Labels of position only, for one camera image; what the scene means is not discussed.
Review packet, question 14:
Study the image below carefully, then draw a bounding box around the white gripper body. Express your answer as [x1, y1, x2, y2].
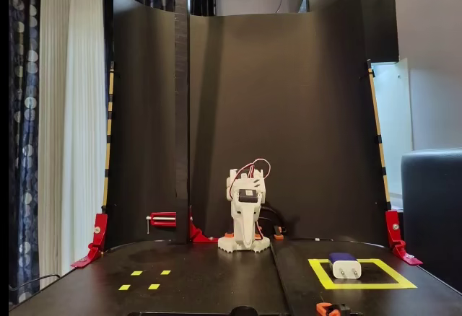
[230, 185, 266, 216]

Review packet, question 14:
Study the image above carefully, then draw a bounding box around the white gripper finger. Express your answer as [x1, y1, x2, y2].
[233, 209, 254, 250]
[250, 207, 262, 250]

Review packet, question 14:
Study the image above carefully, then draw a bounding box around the blue and white charger block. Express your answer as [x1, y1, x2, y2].
[328, 253, 362, 281]

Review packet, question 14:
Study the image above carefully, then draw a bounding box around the red screw clamp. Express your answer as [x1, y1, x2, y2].
[146, 211, 178, 235]

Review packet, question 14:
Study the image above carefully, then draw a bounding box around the black backdrop board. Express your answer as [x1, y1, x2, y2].
[104, 0, 393, 255]

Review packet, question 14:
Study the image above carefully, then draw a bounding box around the orange and black clamp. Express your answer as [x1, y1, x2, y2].
[315, 302, 351, 316]

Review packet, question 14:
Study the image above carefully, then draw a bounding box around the yellow tape square outline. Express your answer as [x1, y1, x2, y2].
[308, 258, 418, 291]

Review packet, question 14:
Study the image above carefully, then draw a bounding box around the red corner clamp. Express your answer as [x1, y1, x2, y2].
[71, 213, 109, 268]
[384, 209, 423, 266]

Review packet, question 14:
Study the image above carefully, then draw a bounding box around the yellow black striped stick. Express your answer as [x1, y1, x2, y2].
[367, 58, 393, 211]
[102, 61, 116, 216]

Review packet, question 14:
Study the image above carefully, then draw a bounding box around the white cabinet door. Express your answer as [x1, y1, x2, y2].
[370, 57, 414, 196]

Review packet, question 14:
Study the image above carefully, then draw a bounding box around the dark blue armchair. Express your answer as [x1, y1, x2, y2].
[401, 148, 462, 294]

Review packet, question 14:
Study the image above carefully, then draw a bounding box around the white pleated curtain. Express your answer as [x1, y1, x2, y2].
[38, 0, 109, 290]

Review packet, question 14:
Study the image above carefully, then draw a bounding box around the dark blue patterned curtain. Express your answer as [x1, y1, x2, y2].
[9, 0, 41, 304]

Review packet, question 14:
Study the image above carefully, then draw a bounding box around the red white servo wire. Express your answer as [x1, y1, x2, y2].
[232, 158, 272, 201]

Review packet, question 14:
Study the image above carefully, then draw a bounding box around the red post bracket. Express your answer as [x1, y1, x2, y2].
[188, 206, 219, 244]

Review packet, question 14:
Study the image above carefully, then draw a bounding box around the black round mount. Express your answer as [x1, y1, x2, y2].
[230, 304, 259, 316]

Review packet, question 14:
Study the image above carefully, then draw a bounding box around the thin black cable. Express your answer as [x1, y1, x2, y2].
[9, 274, 61, 291]

